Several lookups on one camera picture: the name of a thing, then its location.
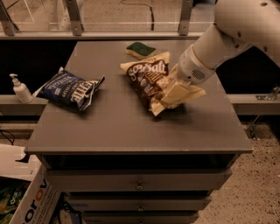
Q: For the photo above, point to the metal railing frame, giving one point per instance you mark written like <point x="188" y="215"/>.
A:
<point x="105" y="19"/>

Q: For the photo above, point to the white pump bottle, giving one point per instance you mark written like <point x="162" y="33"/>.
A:
<point x="21" y="90"/>

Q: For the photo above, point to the green and yellow sponge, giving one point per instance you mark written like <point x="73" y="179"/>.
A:
<point x="140" y="50"/>

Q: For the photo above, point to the metal bracket on ledge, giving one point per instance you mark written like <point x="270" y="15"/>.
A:
<point x="271" y="96"/>

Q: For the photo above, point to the brown sea salt chip bag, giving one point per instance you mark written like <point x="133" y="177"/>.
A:
<point x="149" y="79"/>

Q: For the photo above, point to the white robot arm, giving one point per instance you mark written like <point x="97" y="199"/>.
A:
<point x="238" y="25"/>

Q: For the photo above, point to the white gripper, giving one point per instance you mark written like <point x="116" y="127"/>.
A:
<point x="191" y="68"/>

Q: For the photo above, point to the white cardboard box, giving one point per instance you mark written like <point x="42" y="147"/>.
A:
<point x="32" y="199"/>

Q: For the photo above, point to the grey drawer cabinet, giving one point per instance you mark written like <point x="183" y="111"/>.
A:
<point x="96" y="157"/>

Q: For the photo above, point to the round metal drawer knob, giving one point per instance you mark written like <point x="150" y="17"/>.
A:
<point x="139" y="186"/>

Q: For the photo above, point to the blue kettle chip bag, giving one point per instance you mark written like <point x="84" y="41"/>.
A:
<point x="65" y="87"/>

